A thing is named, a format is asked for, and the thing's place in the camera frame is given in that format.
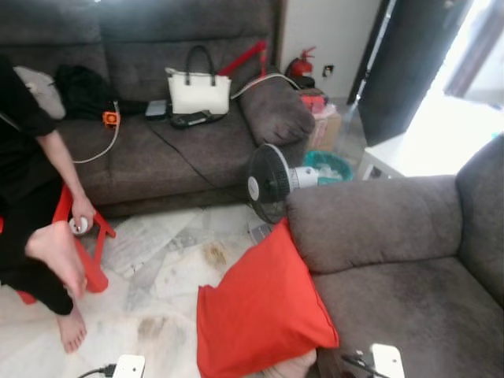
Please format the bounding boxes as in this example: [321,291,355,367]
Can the person bare hand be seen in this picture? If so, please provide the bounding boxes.
[69,195,97,234]

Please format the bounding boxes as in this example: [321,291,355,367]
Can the red square pillow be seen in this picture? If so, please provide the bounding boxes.
[195,219,341,378]

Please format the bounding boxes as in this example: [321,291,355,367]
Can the long dark grey sofa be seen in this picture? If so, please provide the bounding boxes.
[0,0,316,219]

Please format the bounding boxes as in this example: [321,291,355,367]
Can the dark grey two-seat sofa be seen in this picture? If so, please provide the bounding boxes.
[285,134,504,378]

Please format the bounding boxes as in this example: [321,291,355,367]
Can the red plastic chair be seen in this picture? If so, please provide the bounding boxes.
[0,185,117,306]

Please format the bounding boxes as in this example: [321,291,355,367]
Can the person in black clothes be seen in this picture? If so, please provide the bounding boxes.
[0,55,119,355]

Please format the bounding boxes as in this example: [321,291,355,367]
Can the black clothes pile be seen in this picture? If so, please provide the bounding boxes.
[54,65,148,120]

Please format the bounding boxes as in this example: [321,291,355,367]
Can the grey phone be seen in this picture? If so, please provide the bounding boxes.
[145,99,169,120]

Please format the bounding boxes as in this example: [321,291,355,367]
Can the grey cushion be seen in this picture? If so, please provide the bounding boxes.
[13,66,66,120]

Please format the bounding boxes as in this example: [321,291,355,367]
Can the black remote controller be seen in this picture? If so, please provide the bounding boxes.
[170,111,226,131]

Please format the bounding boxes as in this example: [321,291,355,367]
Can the black and white fan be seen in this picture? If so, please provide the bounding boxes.
[246,143,321,243]

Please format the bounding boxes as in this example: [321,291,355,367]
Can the white side table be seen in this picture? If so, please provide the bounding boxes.
[358,132,443,180]

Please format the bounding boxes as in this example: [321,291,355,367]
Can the dark wooden door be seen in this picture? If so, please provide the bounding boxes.
[346,0,475,147]

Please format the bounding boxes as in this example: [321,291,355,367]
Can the red plastic bar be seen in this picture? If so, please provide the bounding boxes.
[217,40,269,78]

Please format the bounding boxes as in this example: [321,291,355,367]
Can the teal waste basket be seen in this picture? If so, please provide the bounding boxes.
[303,150,354,185]

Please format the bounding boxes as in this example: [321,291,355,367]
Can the brown cardboard box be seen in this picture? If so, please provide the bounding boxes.
[309,110,344,152]

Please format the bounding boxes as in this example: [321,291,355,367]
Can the red fire extinguisher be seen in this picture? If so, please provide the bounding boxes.
[285,46,317,80]

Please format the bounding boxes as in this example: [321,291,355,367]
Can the white cable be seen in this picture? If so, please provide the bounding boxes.
[72,101,121,165]
[231,72,301,100]

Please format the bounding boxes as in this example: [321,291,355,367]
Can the black power cable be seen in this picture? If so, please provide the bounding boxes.
[148,122,262,195]

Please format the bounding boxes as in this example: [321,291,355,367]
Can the white handbag black handles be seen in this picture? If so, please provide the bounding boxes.
[165,45,232,116]

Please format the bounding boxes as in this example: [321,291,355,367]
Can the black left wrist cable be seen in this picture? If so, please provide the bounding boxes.
[77,363,118,378]

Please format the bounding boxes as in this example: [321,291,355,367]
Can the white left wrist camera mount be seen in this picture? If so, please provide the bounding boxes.
[112,354,147,378]

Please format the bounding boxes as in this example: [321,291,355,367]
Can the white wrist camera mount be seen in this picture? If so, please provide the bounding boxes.
[370,343,406,378]
[112,354,147,378]

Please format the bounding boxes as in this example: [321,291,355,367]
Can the brown door frame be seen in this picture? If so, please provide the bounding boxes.
[443,0,504,99]

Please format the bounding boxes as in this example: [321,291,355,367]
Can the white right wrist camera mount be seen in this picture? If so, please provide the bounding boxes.
[370,343,406,378]

